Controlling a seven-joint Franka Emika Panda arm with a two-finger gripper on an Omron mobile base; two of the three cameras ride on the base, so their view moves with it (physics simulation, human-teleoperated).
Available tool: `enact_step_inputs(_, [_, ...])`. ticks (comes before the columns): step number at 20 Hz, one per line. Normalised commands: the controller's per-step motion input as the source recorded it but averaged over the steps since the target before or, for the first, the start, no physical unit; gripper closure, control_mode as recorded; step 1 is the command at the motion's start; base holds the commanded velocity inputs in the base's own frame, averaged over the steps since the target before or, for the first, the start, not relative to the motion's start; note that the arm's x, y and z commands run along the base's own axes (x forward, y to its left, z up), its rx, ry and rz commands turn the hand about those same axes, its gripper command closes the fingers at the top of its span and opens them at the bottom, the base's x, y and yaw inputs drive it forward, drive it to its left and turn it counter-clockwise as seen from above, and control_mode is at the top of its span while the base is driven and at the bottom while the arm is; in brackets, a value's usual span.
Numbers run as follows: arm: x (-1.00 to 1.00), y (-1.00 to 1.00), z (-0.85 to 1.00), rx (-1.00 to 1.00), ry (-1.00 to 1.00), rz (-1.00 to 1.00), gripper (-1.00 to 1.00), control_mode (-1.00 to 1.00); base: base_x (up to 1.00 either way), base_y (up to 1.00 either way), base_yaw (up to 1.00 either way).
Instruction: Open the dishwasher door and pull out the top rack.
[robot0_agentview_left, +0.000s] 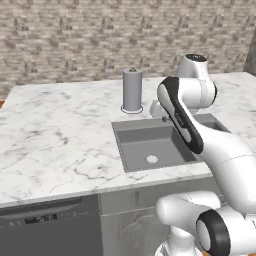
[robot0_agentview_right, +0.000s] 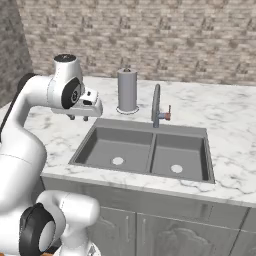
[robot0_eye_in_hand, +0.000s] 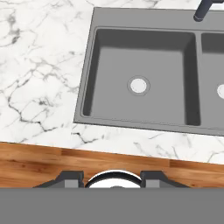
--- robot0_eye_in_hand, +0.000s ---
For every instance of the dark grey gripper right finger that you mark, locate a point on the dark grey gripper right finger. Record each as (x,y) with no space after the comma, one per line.
(154,178)

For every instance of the round black and white object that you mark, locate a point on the round black and white object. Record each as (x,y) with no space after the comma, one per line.
(113,178)

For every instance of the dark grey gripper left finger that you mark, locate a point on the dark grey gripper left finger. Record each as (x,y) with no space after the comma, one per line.
(68,178)

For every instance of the dark tap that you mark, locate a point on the dark tap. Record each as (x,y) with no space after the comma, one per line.
(204,10)

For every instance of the grey double-basin sink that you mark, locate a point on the grey double-basin sink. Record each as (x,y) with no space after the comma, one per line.
(151,78)

